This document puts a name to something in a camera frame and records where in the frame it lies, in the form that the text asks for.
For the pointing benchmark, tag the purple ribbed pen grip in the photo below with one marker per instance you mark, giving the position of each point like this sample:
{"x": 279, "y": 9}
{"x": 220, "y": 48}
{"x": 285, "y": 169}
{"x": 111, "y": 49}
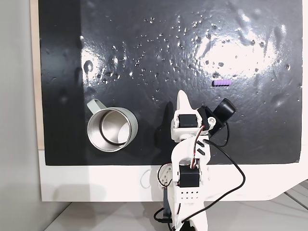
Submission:
{"x": 221, "y": 82}

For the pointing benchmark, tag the glossy black table mat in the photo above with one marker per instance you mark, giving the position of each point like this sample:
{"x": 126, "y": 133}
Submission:
{"x": 149, "y": 60}

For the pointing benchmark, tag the pale wooden board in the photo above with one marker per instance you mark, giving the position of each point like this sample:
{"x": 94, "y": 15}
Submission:
{"x": 35, "y": 72}

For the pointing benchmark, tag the grey-green steel mug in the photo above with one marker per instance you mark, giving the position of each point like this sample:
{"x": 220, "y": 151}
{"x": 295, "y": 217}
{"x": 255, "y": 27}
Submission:
{"x": 112, "y": 128}

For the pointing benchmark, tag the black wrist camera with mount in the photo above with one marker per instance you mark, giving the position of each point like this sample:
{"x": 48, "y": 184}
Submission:
{"x": 225, "y": 109}

